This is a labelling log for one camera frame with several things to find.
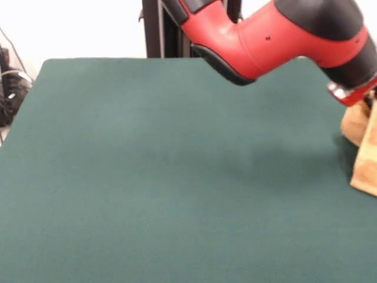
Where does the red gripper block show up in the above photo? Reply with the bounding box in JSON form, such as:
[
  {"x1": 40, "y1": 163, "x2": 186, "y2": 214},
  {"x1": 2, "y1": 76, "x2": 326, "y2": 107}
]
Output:
[{"x1": 335, "y1": 78, "x2": 377, "y2": 107}]

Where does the tan terry towel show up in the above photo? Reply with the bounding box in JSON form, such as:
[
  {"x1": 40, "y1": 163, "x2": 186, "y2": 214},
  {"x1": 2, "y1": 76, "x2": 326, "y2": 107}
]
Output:
[{"x1": 340, "y1": 90, "x2": 377, "y2": 197}]

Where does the dark green table cloth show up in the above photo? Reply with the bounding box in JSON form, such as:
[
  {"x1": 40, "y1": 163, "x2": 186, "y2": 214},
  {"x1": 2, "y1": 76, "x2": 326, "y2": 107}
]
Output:
[{"x1": 0, "y1": 57, "x2": 377, "y2": 283}]

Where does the dark stand foot with knob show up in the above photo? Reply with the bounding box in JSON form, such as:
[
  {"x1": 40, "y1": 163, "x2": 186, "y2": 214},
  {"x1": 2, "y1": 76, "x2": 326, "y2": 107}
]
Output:
[{"x1": 0, "y1": 44, "x2": 34, "y2": 128}]

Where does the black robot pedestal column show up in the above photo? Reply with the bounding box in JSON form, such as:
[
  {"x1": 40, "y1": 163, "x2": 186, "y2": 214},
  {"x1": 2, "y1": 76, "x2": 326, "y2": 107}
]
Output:
[{"x1": 138, "y1": 0, "x2": 245, "y2": 58}]

